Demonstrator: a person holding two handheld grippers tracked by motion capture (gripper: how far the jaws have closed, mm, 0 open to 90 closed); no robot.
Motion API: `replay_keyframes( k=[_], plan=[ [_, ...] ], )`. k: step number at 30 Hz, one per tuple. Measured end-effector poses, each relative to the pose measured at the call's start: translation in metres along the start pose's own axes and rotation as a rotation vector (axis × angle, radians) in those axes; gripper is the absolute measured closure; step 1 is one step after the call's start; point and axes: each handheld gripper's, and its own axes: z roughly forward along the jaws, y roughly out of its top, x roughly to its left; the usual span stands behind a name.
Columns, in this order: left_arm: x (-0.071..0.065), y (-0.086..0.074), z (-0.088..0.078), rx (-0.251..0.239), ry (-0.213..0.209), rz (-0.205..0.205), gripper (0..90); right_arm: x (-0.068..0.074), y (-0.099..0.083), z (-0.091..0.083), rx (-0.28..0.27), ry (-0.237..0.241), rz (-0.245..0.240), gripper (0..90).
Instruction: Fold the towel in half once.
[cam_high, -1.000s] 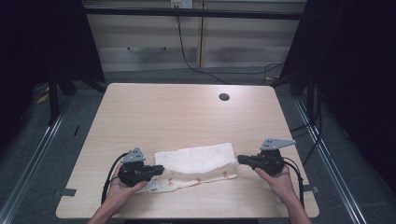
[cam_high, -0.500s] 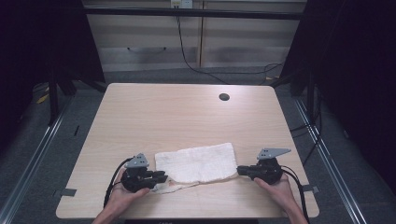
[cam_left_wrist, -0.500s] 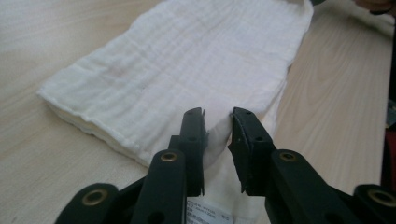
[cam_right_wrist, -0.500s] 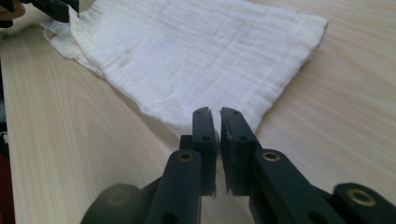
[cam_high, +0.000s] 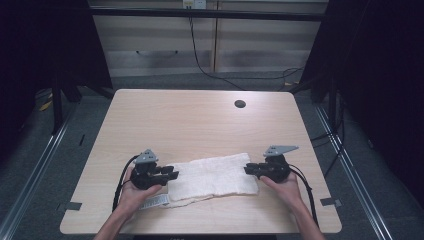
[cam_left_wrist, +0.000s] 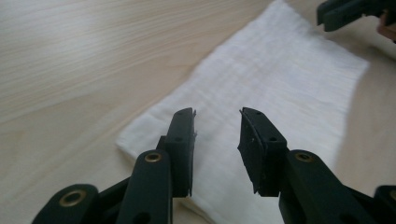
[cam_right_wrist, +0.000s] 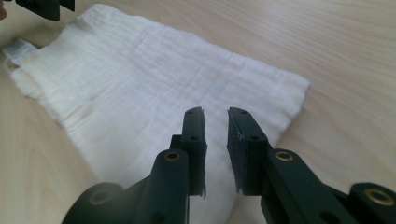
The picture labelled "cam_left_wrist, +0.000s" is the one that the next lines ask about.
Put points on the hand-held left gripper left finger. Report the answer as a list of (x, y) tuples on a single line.
[(182, 155)]

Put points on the white towel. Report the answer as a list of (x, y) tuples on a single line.
[(274, 90)]

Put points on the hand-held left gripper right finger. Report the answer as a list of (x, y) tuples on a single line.
[(263, 155)]

